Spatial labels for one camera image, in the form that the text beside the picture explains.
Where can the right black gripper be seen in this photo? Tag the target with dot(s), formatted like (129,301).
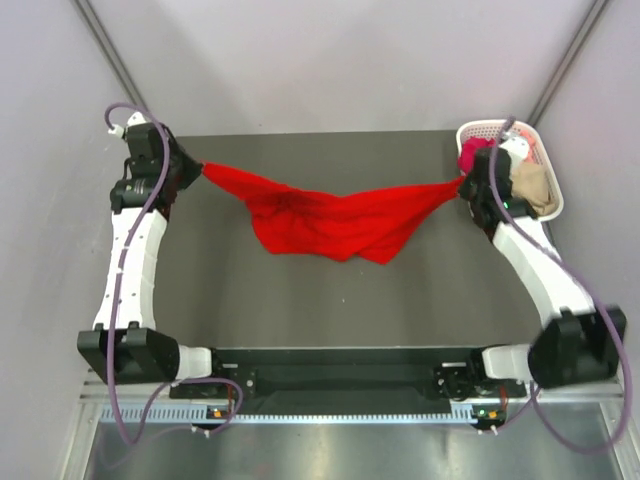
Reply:
(464,186)

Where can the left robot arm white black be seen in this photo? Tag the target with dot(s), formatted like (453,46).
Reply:
(124,346)

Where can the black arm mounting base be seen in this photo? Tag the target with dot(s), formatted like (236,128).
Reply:
(356,381)

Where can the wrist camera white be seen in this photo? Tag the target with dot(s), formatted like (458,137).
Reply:
(120,131)
(517,146)

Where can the beige t shirt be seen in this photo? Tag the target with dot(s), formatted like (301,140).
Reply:
(529,182)

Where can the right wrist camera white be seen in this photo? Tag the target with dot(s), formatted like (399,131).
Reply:
(517,146)

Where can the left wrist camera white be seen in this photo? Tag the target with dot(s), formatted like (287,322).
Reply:
(120,131)

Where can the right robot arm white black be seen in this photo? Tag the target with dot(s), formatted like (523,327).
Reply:
(574,346)

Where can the red t shirt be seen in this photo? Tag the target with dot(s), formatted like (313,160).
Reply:
(374,225)

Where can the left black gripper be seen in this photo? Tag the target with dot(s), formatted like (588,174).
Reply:
(193,169)

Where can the white plastic laundry basket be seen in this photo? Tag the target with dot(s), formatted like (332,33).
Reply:
(490,129)

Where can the magenta t shirt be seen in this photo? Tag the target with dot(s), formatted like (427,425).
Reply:
(467,155)

